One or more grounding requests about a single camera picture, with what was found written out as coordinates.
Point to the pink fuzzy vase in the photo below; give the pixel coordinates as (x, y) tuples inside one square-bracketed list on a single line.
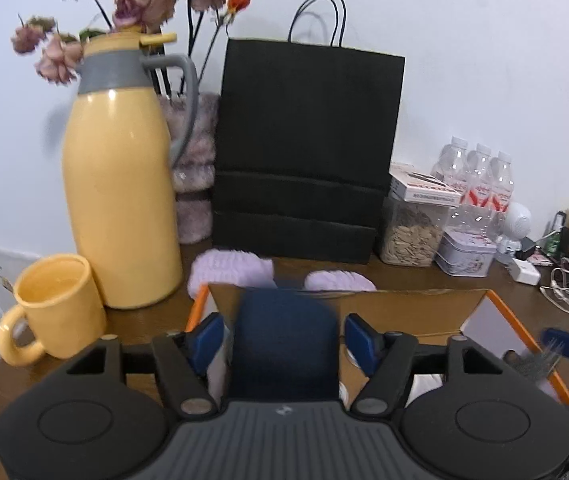
[(197, 210)]

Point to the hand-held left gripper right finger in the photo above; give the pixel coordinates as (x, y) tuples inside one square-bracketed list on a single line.
[(362, 340)]

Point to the clear jar of seeds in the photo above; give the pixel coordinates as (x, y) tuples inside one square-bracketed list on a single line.
[(409, 240)]

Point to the small white carton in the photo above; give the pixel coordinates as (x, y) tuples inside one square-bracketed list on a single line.
[(422, 187)]

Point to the yellow mug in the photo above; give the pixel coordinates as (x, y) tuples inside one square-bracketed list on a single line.
[(59, 310)]

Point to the pale tin box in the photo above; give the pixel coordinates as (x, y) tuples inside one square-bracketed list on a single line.
[(464, 252)]

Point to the white charger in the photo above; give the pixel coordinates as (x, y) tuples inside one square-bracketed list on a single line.
[(524, 271)]

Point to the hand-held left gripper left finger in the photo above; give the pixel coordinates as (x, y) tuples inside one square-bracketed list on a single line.
[(204, 345)]

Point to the black paper bag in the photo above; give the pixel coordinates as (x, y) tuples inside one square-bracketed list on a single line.
[(304, 135)]

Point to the white robot-shaped speaker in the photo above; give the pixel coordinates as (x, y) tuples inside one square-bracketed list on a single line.
[(517, 220)]

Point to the red cardboard box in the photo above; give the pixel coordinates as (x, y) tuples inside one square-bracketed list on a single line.
[(414, 310)]

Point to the clear water bottle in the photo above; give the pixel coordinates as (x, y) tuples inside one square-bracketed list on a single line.
[(478, 175), (452, 162), (500, 185)]

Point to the dried rose bouquet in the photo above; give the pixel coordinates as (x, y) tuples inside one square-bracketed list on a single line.
[(139, 5)]

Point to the yellow thermos jug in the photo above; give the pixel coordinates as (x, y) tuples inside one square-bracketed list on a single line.
[(114, 185)]

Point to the small green bottle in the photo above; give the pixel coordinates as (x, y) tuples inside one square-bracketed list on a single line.
[(554, 242)]

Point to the grey bristly object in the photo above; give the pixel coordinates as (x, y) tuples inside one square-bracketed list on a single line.
[(539, 365)]

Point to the dark blue pouch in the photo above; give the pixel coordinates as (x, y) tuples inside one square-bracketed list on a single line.
[(284, 345)]

